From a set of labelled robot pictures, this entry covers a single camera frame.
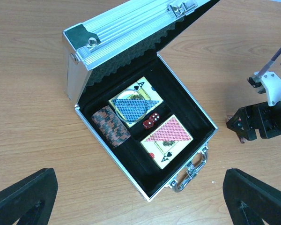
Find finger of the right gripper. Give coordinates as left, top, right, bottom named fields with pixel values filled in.
left=226, top=109, right=246, bottom=143

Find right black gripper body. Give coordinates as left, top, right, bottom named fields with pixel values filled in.
left=240, top=101, right=281, bottom=141

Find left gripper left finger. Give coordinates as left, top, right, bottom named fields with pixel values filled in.
left=0, top=168, right=58, bottom=225

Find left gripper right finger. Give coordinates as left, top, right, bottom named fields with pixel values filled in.
left=222, top=168, right=281, bottom=225

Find red playing card deck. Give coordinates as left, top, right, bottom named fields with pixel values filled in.
left=140, top=115, right=193, bottom=170

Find aluminium poker case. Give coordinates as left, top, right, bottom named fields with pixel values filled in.
left=62, top=0, right=218, bottom=201

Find red dice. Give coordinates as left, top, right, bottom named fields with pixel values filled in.
left=143, top=112, right=160, bottom=129

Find blue playing card deck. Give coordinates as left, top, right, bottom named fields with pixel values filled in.
left=109, top=77, right=163, bottom=128

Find stack of poker chips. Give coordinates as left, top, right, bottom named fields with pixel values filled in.
left=91, top=105, right=131, bottom=147

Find clear acrylic dealer button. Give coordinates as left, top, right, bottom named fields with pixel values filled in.
left=111, top=89, right=148, bottom=123

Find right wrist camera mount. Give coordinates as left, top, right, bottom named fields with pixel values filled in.
left=247, top=71, right=281, bottom=106

